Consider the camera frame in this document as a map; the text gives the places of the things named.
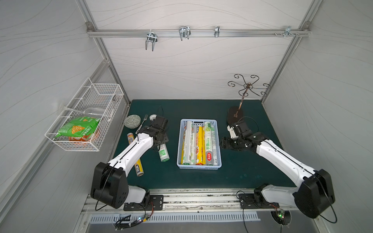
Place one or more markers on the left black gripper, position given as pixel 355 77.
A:
pixel 160 123

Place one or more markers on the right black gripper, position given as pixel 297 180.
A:
pixel 237 126

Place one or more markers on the light blue perforated plastic basket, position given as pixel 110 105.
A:
pixel 198 122

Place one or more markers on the short yellow orange wrap roll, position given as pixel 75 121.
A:
pixel 199 160

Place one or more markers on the long yellow plastic wrap roll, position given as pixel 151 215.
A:
pixel 183 146

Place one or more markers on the white green long wrap roll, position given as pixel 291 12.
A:
pixel 214 146

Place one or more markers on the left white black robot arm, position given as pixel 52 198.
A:
pixel 110 185

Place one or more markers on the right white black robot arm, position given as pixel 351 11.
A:
pixel 313 192

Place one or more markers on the clear plastic item in basket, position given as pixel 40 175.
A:
pixel 94 112

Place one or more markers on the black fork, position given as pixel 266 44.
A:
pixel 144 119

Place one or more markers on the bronze jewelry stand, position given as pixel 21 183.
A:
pixel 235 113

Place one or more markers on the grey patterned round bowl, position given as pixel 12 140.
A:
pixel 132 121

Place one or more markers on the green snack bag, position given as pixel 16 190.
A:
pixel 79 127

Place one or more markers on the double metal hook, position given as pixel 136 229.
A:
pixel 151 38
pixel 184 32

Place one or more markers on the single metal hook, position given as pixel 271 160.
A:
pixel 217 31

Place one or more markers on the white wire wall basket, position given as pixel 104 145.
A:
pixel 103 95

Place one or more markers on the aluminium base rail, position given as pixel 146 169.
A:
pixel 184 200

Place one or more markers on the small metal hook bracket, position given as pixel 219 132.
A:
pixel 287 33

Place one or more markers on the aluminium top rail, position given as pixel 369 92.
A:
pixel 195 33

